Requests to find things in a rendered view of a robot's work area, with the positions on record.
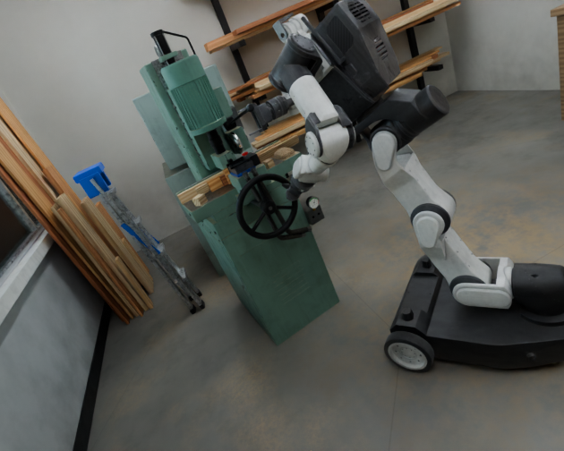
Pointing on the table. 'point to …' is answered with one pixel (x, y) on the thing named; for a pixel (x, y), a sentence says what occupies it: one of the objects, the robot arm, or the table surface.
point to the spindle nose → (216, 141)
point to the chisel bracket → (222, 158)
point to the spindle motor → (193, 95)
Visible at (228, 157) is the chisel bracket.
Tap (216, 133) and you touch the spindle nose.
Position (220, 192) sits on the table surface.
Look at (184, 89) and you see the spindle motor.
